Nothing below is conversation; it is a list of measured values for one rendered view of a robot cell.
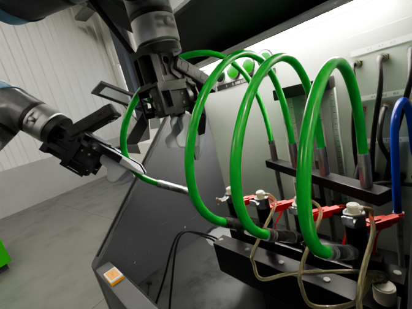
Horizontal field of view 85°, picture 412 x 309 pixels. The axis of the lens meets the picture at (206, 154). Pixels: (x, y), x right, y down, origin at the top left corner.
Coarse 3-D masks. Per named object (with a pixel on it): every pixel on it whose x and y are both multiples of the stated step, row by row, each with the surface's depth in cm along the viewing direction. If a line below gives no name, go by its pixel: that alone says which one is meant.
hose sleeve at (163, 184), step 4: (160, 180) 52; (160, 184) 52; (164, 184) 52; (168, 184) 53; (172, 184) 53; (164, 188) 52; (168, 188) 53; (172, 188) 53; (176, 188) 53; (180, 188) 54; (184, 188) 54; (180, 192) 54; (184, 192) 54
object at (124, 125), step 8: (184, 56) 51; (192, 56) 51; (216, 56) 54; (224, 56) 54; (232, 64) 55; (240, 72) 56; (248, 80) 57; (136, 96) 48; (256, 96) 59; (136, 104) 49; (128, 112) 48; (264, 112) 60; (128, 120) 48; (264, 120) 61; (120, 136) 48; (272, 136) 61; (120, 144) 48; (272, 144) 62; (136, 176) 50; (144, 176) 51; (152, 184) 51
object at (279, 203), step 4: (284, 200) 46; (288, 200) 46; (292, 200) 46; (272, 204) 45; (280, 204) 45; (284, 204) 45; (288, 204) 45; (276, 208) 45; (280, 208) 45; (284, 208) 45
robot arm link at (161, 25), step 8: (144, 16) 35; (152, 16) 35; (160, 16) 35; (168, 16) 36; (136, 24) 36; (144, 24) 35; (152, 24) 35; (160, 24) 36; (168, 24) 36; (136, 32) 37; (144, 32) 36; (152, 32) 35; (160, 32) 36; (168, 32) 36; (176, 32) 38; (136, 40) 38; (144, 40) 36; (152, 40) 36; (160, 40) 36
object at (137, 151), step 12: (108, 84) 329; (108, 96) 390; (120, 96) 375; (132, 96) 356; (144, 108) 411; (144, 120) 441; (156, 120) 341; (132, 132) 428; (144, 132) 365; (132, 144) 429; (144, 144) 334; (132, 156) 399; (144, 156) 352
